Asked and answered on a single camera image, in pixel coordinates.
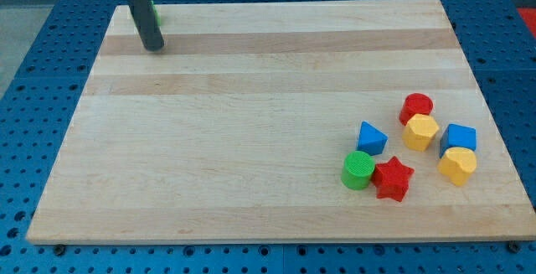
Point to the wooden board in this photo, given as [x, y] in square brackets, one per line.
[236, 131]

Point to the green cylinder block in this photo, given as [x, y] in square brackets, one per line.
[358, 168]

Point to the blue triangle block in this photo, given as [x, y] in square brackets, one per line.
[370, 139]

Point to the red star block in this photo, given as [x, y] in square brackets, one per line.
[392, 179]

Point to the red cylinder block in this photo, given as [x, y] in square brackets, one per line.
[415, 103]

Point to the yellow hexagon block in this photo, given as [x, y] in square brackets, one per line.
[419, 132]

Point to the green block behind rod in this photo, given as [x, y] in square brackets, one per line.
[155, 13]

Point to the blue cube block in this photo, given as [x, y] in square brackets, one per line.
[458, 136]

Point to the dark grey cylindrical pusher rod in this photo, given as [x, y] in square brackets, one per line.
[149, 33]

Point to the yellow heart block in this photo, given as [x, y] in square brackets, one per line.
[458, 164]

